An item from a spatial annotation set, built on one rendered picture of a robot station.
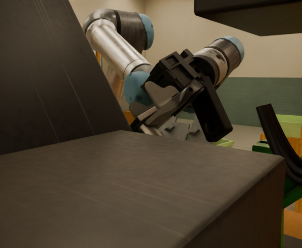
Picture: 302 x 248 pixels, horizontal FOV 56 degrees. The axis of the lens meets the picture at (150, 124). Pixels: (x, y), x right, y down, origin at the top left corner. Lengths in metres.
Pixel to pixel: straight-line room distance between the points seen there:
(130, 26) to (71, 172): 0.78
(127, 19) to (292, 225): 0.78
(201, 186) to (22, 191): 0.10
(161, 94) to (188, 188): 0.28
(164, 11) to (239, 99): 3.49
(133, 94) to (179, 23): 8.29
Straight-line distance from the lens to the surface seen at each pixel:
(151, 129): 0.40
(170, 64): 0.48
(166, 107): 0.40
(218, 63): 0.56
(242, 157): 0.23
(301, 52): 7.52
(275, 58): 7.63
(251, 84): 7.77
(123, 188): 0.16
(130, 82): 0.60
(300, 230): 0.94
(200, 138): 1.52
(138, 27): 0.95
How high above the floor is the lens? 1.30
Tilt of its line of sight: 10 degrees down
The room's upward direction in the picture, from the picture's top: straight up
